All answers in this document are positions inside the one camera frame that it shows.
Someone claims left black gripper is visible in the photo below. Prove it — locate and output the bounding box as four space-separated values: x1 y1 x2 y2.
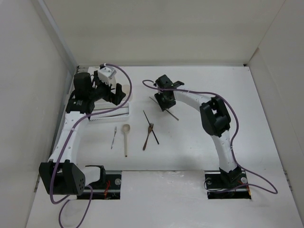
88 71 125 105

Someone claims silver metal chopstick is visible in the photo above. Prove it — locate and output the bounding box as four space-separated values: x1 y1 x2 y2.
149 96 179 121

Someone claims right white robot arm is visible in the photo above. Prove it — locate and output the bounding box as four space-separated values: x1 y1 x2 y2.
154 75 242 189

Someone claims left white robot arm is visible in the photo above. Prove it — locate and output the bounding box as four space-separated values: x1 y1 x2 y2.
39 67 126 195

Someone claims white round cup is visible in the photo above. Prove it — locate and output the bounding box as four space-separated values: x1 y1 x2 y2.
122 85 133 102

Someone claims white perforated basket tray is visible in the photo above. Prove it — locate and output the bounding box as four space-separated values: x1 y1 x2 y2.
90 102 131 123

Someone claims white rectangular box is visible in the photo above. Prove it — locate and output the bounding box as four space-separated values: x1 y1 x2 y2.
87 66 99 75

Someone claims brown wooden fork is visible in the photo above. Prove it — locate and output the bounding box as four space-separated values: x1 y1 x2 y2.
142 123 154 151

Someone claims small silver fork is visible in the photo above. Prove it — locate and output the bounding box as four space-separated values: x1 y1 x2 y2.
111 126 117 149

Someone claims black chopstick under fork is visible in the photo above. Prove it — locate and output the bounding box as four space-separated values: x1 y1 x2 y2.
142 109 160 145

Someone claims beige wooden spoon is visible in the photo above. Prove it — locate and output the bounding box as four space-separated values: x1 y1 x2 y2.
122 124 131 157

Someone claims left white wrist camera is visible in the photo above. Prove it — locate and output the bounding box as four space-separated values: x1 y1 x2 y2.
97 66 116 88

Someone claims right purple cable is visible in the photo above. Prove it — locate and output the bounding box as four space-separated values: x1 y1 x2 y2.
142 79 279 195

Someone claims purple cable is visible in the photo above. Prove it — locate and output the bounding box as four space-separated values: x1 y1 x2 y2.
50 62 132 225
142 79 279 195

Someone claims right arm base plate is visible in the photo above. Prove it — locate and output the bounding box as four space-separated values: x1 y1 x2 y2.
204 171 251 200

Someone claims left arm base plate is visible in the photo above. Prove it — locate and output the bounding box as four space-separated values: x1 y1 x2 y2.
76 167 122 200

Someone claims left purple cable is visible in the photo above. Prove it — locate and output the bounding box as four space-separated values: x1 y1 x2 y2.
50 62 132 225

